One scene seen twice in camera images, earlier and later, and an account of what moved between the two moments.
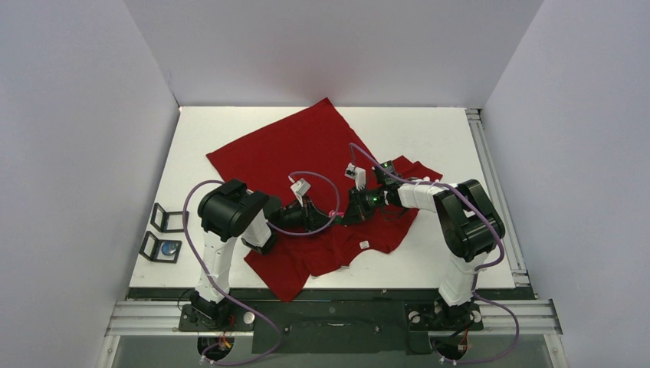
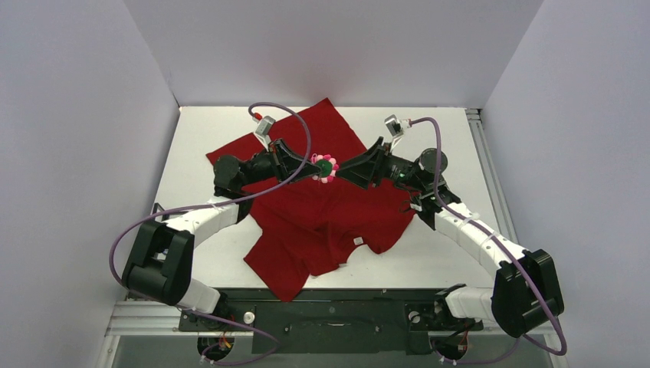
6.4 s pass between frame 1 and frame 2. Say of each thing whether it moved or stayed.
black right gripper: moved
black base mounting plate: stayed
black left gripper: moved
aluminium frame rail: stayed
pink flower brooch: moved
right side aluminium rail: stayed
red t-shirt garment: stayed
